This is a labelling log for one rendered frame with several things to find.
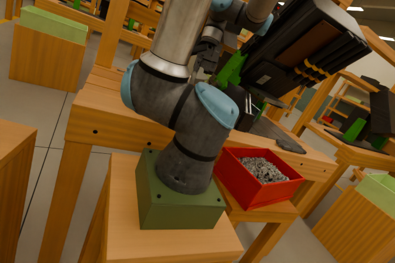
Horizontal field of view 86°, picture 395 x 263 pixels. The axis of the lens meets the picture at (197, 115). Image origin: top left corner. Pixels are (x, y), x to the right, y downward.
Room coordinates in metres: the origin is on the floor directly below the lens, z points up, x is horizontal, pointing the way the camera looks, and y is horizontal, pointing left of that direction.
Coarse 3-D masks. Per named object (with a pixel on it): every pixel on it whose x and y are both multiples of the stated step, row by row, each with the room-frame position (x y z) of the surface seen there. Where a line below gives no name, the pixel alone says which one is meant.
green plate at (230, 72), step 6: (234, 54) 1.21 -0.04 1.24; (240, 54) 1.16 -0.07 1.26; (246, 54) 1.12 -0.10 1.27; (234, 60) 1.17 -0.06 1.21; (240, 60) 1.12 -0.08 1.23; (228, 66) 1.17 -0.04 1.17; (234, 66) 1.13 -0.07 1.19; (240, 66) 1.13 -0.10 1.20; (222, 72) 1.18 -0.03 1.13; (228, 72) 1.13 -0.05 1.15; (234, 72) 1.11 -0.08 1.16; (216, 78) 1.18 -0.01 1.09; (222, 78) 1.14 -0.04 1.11; (228, 78) 1.10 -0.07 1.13; (234, 78) 1.13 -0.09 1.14; (240, 78) 1.15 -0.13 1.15; (234, 84) 1.14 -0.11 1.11
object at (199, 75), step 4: (200, 68) 0.79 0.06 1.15; (192, 72) 0.75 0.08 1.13; (196, 72) 0.75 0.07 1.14; (200, 72) 0.77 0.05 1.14; (192, 76) 0.74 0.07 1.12; (196, 76) 0.75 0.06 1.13; (200, 76) 0.76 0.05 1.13; (204, 76) 0.77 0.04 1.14; (192, 80) 0.74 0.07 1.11; (192, 84) 0.73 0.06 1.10
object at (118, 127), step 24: (96, 96) 0.74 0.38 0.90; (72, 120) 0.62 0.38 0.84; (96, 120) 0.65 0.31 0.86; (120, 120) 0.69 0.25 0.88; (144, 120) 0.72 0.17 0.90; (96, 144) 0.66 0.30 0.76; (120, 144) 0.70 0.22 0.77; (144, 144) 0.74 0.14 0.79; (240, 144) 0.93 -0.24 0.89; (264, 144) 1.04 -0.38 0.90; (312, 168) 1.19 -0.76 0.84
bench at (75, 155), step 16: (96, 80) 0.93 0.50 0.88; (112, 80) 1.03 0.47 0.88; (112, 96) 0.84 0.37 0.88; (64, 144) 0.62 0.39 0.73; (80, 144) 0.64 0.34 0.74; (304, 144) 1.48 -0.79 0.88; (64, 160) 0.62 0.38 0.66; (80, 160) 0.65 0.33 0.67; (64, 176) 0.63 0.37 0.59; (80, 176) 0.65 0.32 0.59; (64, 192) 0.64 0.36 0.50; (304, 192) 1.26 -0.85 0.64; (64, 208) 0.64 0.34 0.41; (48, 224) 0.62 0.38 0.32; (64, 224) 0.65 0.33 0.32; (48, 240) 0.63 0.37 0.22; (64, 240) 0.66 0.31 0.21; (48, 256) 0.64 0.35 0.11
